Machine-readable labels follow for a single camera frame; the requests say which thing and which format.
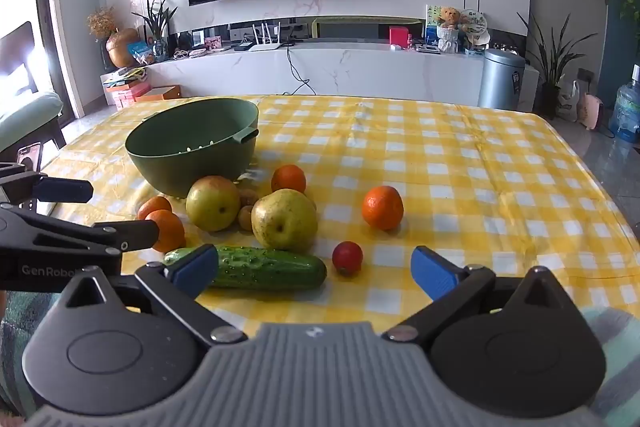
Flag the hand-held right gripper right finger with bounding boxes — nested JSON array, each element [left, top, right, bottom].
[[382, 246, 586, 343]]

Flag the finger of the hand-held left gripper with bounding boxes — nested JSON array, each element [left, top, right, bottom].
[[0, 204, 160, 254], [0, 163, 94, 208]]

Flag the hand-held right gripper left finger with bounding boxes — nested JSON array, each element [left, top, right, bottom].
[[55, 244, 248, 345]]

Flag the orange mandarin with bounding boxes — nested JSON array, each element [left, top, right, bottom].
[[271, 164, 307, 195], [362, 186, 405, 231], [146, 209, 186, 254], [137, 196, 173, 222]]

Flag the reddish green pear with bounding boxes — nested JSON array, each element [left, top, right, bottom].
[[186, 176, 242, 233]]

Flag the green cucumber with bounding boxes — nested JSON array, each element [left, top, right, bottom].
[[164, 247, 327, 292]]

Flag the green plastic bowl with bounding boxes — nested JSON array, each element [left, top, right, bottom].
[[125, 98, 260, 198]]

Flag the small red tomato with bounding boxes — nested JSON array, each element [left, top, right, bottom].
[[332, 241, 364, 277]]

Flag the yellow pear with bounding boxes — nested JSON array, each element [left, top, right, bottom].
[[251, 188, 319, 252]]

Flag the smartphone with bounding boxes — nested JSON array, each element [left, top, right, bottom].
[[16, 142, 43, 172]]

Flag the teal patterned cloth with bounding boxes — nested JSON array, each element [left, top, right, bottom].
[[0, 292, 48, 413]]

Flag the dark chair with green cushion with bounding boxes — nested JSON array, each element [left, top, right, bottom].
[[0, 22, 68, 152]]

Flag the yellow checkered tablecloth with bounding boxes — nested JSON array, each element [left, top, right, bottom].
[[39, 94, 640, 343]]

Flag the stack of pink boxes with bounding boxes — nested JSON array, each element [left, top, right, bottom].
[[105, 81, 152, 108]]

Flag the pile of colourful papers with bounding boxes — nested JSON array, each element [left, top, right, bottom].
[[101, 66, 148, 88]]

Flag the orange cardboard box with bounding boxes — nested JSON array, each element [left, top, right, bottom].
[[135, 85, 182, 104]]

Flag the golden gourd ornament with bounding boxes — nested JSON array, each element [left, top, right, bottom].
[[105, 28, 141, 68]]

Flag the blue snack bag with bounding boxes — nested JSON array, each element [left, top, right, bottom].
[[126, 41, 151, 66]]

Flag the dried yellow flowers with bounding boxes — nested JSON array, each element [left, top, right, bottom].
[[86, 6, 118, 40]]

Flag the green plant in glass vase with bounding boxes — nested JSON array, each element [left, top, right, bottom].
[[131, 0, 182, 62]]

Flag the light striped cloth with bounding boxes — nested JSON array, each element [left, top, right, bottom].
[[585, 307, 640, 427]]

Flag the silver trash can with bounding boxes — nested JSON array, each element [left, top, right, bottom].
[[477, 48, 527, 111]]

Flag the white marble television cabinet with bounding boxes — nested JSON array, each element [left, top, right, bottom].
[[142, 14, 541, 110]]

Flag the white plastic bag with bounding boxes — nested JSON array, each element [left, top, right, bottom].
[[557, 79, 581, 122]]

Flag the pink small heater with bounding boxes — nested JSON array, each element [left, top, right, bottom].
[[575, 93, 606, 130]]

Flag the white router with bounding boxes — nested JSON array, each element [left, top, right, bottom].
[[248, 21, 283, 52]]

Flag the colourful picture card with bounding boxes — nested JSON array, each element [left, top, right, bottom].
[[425, 4, 443, 42]]

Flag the round printed hand fan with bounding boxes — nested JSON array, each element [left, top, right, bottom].
[[459, 9, 490, 38]]

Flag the blue water jug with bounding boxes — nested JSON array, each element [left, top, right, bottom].
[[609, 64, 640, 142]]

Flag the brown teddy bear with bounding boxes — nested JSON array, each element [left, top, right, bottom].
[[436, 7, 462, 30]]

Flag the green leafy plant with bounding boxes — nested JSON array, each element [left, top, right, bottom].
[[619, 0, 640, 38]]

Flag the black power cable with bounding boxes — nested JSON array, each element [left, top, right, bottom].
[[277, 44, 318, 96]]

